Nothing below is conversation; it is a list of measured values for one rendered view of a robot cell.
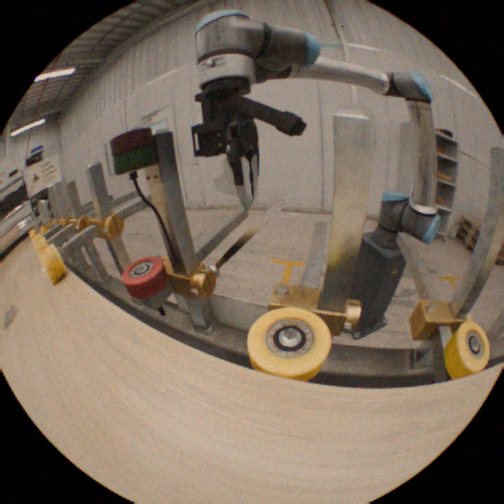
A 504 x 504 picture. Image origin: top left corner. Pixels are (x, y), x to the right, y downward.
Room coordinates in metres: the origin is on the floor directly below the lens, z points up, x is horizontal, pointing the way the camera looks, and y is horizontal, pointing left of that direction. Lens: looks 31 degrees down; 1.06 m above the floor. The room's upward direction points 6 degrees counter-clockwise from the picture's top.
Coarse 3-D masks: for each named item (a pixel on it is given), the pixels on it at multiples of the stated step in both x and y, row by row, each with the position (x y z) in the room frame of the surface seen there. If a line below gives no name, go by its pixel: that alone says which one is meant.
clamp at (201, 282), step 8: (168, 264) 0.30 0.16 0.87; (200, 264) 0.29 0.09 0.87; (168, 272) 0.28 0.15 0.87; (192, 272) 0.27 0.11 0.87; (200, 272) 0.27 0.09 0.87; (208, 272) 0.27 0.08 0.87; (176, 280) 0.27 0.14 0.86; (184, 280) 0.26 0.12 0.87; (192, 280) 0.26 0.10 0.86; (200, 280) 0.25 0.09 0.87; (208, 280) 0.27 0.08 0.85; (176, 288) 0.27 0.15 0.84; (184, 288) 0.26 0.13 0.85; (192, 288) 0.25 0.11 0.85; (200, 288) 0.25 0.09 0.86; (208, 288) 0.26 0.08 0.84; (184, 296) 0.26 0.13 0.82; (192, 296) 0.25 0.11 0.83; (208, 296) 0.26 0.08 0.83
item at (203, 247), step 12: (228, 216) 0.55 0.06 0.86; (240, 216) 0.56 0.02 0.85; (216, 228) 0.47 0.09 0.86; (228, 228) 0.49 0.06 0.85; (204, 240) 0.41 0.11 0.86; (216, 240) 0.43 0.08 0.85; (204, 252) 0.38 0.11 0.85; (168, 288) 0.26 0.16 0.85; (144, 300) 0.23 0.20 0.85; (156, 300) 0.23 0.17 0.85
